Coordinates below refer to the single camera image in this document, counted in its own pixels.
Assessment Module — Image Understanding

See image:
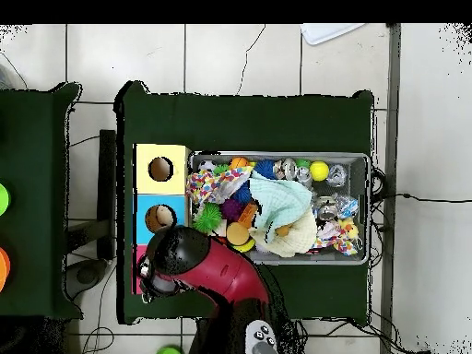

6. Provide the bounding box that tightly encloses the yellow duck plush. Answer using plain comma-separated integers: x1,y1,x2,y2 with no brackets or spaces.
337,217,360,240

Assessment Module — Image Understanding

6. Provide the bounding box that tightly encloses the black stand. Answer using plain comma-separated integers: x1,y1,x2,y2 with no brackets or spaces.
64,128,118,301

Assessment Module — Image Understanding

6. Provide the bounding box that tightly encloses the purple spiky ball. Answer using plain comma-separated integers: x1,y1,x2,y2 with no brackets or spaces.
219,198,244,222

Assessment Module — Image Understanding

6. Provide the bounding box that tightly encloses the blue spiky ball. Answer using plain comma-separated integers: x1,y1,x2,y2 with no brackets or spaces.
253,158,277,180

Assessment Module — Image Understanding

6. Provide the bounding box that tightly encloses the white tray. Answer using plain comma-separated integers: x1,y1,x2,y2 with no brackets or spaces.
300,23,366,46

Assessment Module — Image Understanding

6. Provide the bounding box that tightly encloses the grey floor cable cover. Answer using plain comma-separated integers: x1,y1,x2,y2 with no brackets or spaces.
379,23,402,354

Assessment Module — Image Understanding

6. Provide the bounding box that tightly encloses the orange plastic bowl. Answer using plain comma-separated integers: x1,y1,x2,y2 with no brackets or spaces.
0,247,11,292

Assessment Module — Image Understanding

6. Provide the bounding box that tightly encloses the colourful patterned cloth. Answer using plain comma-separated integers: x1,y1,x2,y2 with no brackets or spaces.
311,220,360,256
185,166,255,206

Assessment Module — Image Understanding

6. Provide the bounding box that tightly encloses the black power cable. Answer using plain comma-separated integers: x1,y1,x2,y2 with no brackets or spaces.
370,192,472,204

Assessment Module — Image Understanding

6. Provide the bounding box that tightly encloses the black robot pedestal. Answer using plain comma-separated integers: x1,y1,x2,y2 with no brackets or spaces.
188,318,237,354

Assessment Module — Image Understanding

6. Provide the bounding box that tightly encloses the green koosh ball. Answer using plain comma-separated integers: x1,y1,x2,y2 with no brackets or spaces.
192,201,223,234

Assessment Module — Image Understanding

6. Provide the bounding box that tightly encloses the yellow ball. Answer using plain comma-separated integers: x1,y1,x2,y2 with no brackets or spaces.
308,160,330,183

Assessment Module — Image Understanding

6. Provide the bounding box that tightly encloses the cream waffle cloth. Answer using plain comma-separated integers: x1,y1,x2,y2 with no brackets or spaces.
248,211,318,258

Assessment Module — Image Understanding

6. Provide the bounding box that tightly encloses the clear mesh bin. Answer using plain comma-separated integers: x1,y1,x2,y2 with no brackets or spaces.
187,150,371,266

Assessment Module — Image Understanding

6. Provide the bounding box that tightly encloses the wooden three-hole box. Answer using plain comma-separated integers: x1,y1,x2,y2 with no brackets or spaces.
132,143,192,296

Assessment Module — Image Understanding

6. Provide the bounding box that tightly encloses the mint green waffle cloth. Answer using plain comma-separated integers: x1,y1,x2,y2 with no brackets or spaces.
248,170,313,244

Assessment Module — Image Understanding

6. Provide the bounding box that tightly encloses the dark green tablecloth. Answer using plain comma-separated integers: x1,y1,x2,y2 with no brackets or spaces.
0,82,84,320
115,80,375,325

